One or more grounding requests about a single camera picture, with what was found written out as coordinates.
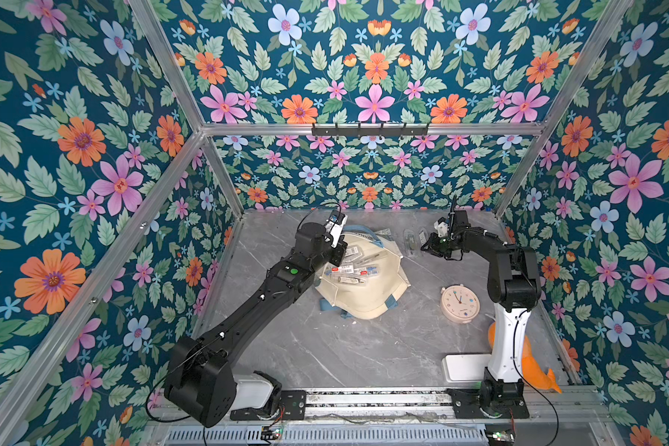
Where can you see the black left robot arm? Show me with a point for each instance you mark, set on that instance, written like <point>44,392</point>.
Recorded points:
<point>200,380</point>

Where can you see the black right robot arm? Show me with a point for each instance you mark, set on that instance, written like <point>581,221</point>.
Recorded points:
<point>513,285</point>

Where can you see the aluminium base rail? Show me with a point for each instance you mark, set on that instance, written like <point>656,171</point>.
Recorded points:
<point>402,416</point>

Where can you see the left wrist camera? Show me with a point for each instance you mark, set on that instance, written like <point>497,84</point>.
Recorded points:
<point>335,225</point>

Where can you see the cream floral canvas tote bag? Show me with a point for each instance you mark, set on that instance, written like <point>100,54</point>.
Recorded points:
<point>370,280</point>

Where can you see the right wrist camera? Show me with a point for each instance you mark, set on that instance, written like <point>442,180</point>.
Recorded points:
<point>441,228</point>

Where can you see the orange carrot plush toy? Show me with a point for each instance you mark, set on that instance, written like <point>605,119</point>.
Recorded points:
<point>534,373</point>

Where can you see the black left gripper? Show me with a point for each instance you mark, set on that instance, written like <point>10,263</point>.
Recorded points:
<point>337,252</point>

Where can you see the white rectangular box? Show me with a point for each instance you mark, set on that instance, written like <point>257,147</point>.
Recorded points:
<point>465,368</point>

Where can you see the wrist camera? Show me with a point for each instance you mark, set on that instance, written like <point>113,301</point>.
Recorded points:
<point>441,228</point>
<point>335,225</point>

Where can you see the clear green compass set case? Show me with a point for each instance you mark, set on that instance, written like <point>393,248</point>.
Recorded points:
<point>410,243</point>

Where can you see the pink round alarm clock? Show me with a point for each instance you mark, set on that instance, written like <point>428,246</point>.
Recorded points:
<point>459,304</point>

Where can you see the clear plastic stationery packet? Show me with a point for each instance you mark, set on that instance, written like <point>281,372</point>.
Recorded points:
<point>356,268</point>

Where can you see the black hook rail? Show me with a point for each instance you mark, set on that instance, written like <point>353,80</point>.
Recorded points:
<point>386,130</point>

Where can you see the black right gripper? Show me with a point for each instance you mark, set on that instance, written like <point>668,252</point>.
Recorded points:
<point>440,242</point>

